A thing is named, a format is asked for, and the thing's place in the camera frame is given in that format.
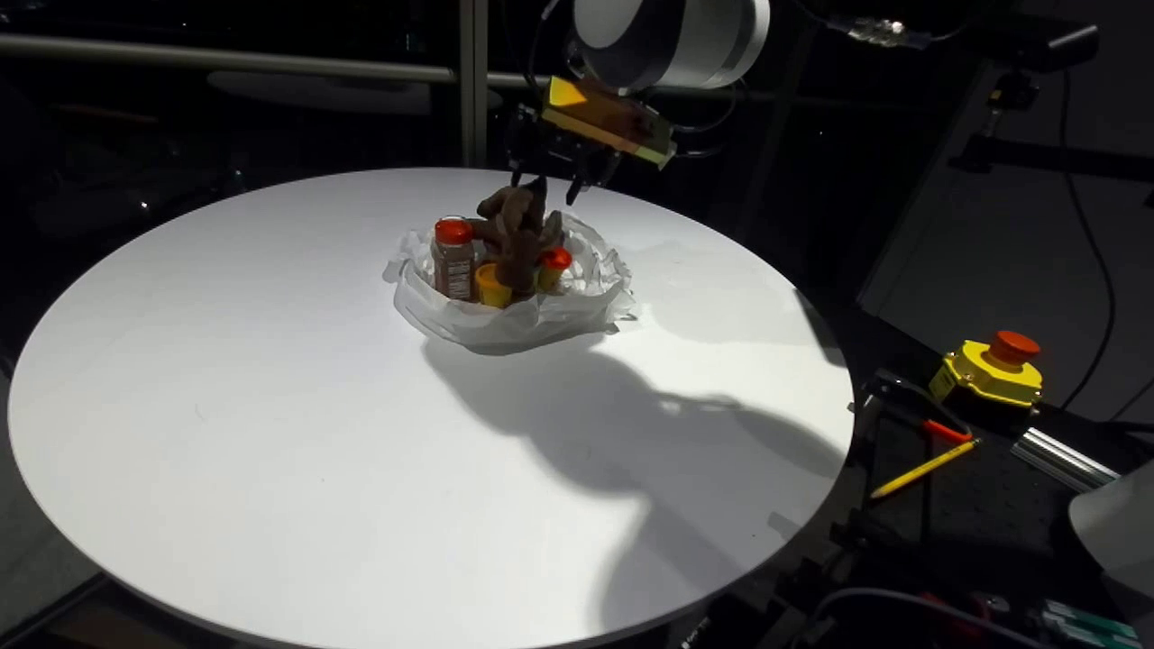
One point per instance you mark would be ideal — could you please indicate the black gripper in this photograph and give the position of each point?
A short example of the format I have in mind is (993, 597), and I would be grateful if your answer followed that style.
(563, 149)

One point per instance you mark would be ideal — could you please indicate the brown plush moose toy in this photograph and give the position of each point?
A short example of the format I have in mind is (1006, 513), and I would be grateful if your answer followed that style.
(522, 235)

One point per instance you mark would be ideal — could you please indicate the yellow lid dough tub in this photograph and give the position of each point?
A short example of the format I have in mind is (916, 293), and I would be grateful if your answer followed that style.
(492, 287)

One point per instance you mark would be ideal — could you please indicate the red lid spice jar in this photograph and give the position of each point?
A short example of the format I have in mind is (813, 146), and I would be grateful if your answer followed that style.
(455, 257)

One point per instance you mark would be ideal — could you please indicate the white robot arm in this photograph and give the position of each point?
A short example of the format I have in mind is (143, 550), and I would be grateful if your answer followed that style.
(672, 39)

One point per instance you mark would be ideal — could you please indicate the clear plastic bag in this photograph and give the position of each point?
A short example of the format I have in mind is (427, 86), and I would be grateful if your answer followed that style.
(563, 314)

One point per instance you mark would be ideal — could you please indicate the metal railing bar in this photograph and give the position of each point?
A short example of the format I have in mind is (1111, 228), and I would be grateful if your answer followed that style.
(180, 56)

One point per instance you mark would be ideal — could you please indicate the yellow pencil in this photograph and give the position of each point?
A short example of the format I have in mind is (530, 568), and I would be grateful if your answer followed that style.
(923, 466)

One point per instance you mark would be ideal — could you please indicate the yellow emergency stop button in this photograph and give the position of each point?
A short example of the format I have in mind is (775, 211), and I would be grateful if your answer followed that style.
(993, 364)

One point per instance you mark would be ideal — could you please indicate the aluminium profile bar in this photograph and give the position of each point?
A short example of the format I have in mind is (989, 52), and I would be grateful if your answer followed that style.
(1066, 457)

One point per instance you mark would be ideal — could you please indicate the white rounded object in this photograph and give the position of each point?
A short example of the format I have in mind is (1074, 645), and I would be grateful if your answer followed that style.
(1119, 527)

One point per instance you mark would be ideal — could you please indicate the yellow green wrist camera box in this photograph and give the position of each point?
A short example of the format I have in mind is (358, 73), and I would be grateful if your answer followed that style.
(606, 120)

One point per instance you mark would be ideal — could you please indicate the grey vertical metal post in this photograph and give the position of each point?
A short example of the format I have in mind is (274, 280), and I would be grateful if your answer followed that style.
(475, 83)

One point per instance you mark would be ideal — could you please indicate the black camera on stand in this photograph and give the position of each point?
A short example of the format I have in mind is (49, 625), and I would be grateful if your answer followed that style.
(1023, 47)

